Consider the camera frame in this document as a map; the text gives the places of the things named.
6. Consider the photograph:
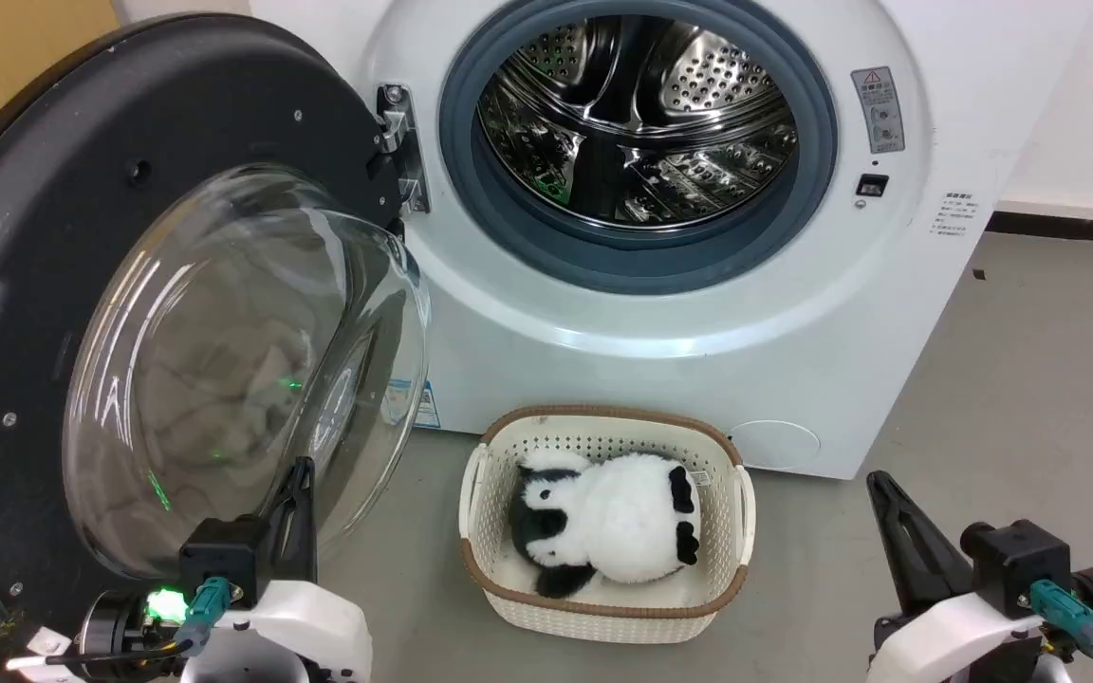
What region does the small printed text label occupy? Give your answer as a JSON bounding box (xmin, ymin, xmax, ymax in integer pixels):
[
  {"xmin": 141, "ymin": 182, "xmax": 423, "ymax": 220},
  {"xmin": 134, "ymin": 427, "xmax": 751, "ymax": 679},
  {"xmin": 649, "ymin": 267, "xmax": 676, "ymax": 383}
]
[{"xmin": 930, "ymin": 192, "xmax": 980, "ymax": 239}]

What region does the round white filter cover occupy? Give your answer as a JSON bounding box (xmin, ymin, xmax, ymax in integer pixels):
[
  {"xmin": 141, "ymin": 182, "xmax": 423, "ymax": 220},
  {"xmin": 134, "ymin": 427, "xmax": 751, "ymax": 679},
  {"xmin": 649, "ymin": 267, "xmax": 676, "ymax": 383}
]
[{"xmin": 728, "ymin": 419, "xmax": 824, "ymax": 471}]

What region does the cream plastic laundry basket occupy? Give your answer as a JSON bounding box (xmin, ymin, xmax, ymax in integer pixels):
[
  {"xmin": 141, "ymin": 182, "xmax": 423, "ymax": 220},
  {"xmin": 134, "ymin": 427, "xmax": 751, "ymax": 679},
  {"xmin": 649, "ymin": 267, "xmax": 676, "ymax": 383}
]
[{"xmin": 457, "ymin": 405, "xmax": 757, "ymax": 647}]

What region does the grey warning sticker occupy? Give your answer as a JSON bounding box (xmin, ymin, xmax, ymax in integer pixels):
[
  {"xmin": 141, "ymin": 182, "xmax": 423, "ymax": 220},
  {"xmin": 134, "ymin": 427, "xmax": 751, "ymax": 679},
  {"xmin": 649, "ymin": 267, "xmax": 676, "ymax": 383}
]
[{"xmin": 851, "ymin": 65, "xmax": 907, "ymax": 156}]

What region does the black white panda plush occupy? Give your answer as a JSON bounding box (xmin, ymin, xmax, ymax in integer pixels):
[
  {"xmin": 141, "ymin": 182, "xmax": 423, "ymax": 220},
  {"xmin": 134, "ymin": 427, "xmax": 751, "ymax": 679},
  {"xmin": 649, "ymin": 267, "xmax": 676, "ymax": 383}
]
[{"xmin": 508, "ymin": 450, "xmax": 703, "ymax": 600}]

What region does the yellow wooden panel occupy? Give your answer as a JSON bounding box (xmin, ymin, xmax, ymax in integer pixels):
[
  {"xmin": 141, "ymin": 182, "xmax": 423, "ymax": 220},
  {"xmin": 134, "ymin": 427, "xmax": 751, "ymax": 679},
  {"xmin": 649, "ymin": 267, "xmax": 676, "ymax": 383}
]
[{"xmin": 0, "ymin": 0, "xmax": 121, "ymax": 179}]

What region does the white front-load washing machine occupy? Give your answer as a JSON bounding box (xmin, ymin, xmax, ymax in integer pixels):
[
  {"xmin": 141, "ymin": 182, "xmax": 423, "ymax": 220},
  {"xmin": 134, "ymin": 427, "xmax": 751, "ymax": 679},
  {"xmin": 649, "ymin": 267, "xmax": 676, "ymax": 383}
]
[{"xmin": 248, "ymin": 0, "xmax": 1093, "ymax": 481}]

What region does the metal door hinge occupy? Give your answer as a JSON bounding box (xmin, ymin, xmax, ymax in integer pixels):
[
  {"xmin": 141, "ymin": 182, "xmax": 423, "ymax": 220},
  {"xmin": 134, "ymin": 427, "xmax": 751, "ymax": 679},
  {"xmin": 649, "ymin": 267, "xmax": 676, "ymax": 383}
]
[{"xmin": 375, "ymin": 83, "xmax": 432, "ymax": 215}]

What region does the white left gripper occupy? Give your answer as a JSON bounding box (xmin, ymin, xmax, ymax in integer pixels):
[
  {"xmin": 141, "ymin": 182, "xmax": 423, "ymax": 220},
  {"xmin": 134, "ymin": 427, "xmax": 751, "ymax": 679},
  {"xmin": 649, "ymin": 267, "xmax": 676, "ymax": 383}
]
[{"xmin": 178, "ymin": 456, "xmax": 374, "ymax": 683}]

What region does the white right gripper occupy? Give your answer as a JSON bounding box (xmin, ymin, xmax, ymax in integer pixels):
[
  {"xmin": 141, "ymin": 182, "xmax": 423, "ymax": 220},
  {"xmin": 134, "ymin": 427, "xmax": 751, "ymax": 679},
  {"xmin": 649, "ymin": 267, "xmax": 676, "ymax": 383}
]
[{"xmin": 865, "ymin": 470, "xmax": 1048, "ymax": 683}]

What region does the black round glass washer door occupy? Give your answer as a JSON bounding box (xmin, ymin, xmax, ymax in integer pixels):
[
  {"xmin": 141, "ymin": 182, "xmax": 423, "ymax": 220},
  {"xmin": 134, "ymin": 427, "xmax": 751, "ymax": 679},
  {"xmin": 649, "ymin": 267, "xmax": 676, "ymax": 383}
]
[{"xmin": 0, "ymin": 11, "xmax": 434, "ymax": 683}]

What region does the teal plug right camera cable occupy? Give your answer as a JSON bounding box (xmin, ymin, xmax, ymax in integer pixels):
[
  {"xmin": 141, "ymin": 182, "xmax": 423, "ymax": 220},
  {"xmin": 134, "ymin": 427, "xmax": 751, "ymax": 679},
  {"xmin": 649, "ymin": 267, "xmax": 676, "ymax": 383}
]
[{"xmin": 1028, "ymin": 580, "xmax": 1093, "ymax": 683}]

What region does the black wall baseboard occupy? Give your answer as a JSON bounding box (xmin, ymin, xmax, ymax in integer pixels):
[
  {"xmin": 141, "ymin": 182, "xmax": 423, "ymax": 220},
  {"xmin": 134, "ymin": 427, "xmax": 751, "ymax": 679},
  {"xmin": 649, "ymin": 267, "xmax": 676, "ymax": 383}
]
[{"xmin": 985, "ymin": 210, "xmax": 1093, "ymax": 249}]

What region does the blue white energy sticker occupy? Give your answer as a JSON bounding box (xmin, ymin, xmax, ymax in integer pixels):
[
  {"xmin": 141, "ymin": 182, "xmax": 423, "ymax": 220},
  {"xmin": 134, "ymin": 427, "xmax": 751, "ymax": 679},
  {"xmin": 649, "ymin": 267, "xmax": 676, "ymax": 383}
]
[{"xmin": 383, "ymin": 378, "xmax": 441, "ymax": 431}]

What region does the stainless steel washer drum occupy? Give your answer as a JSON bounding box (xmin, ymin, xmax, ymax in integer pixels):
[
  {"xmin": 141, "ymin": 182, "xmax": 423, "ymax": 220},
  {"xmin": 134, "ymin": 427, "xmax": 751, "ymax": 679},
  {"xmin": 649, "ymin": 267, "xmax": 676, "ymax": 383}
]
[{"xmin": 475, "ymin": 13, "xmax": 800, "ymax": 230}]

